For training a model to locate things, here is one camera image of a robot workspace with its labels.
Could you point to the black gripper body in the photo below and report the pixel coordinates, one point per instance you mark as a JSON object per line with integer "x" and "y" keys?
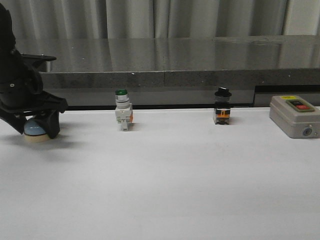
{"x": 21, "y": 86}

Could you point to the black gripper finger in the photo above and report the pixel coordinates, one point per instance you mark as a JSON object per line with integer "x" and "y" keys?
{"x": 49, "y": 122}
{"x": 17, "y": 123}

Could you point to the blue and cream call bell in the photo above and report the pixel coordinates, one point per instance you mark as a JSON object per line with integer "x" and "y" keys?
{"x": 34, "y": 133}

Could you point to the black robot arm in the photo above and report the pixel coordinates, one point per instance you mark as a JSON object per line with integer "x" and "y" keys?
{"x": 8, "y": 42}

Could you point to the grey curtain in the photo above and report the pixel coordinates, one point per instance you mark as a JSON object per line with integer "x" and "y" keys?
{"x": 145, "y": 19}

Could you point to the dark grey stone counter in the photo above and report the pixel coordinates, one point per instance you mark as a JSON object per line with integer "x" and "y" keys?
{"x": 183, "y": 72}

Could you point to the green pushbutton switch white body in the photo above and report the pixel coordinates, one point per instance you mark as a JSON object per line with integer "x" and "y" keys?
{"x": 124, "y": 109}

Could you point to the black rotary selector switch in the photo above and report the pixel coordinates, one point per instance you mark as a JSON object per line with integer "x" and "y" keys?
{"x": 222, "y": 109}

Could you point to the grey push button switch box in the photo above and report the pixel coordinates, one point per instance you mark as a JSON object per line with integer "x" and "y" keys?
{"x": 295, "y": 116}

